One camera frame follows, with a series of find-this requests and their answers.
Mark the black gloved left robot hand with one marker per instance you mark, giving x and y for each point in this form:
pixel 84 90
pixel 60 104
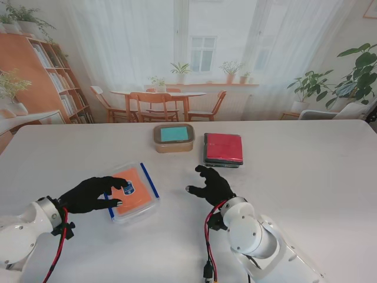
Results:
pixel 91 194

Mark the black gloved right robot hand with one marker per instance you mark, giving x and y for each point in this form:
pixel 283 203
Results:
pixel 215 187

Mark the black plastic tray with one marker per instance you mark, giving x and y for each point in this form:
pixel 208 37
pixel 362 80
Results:
pixel 206 163

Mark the red container lid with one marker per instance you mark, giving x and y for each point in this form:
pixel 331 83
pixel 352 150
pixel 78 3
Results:
pixel 224 147

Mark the clear lid with orange label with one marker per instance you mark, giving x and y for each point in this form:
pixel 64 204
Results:
pixel 138 194

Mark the brown paper food container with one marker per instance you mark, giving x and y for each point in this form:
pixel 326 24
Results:
pixel 173 147

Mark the clear container with blue clips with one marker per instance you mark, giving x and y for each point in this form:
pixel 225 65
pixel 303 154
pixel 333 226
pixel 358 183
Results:
pixel 150 182

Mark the clear lid with teal label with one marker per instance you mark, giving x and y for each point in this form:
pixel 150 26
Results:
pixel 173 134

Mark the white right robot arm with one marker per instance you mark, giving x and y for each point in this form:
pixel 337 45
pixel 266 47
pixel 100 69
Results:
pixel 259 241

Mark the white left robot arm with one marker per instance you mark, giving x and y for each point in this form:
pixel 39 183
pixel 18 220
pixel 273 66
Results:
pixel 20 236

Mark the printed room scene backdrop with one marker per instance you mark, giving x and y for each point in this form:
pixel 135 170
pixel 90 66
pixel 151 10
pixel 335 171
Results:
pixel 206 29

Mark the black equipment piece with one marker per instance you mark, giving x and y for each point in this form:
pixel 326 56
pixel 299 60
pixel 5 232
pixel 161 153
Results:
pixel 371 115

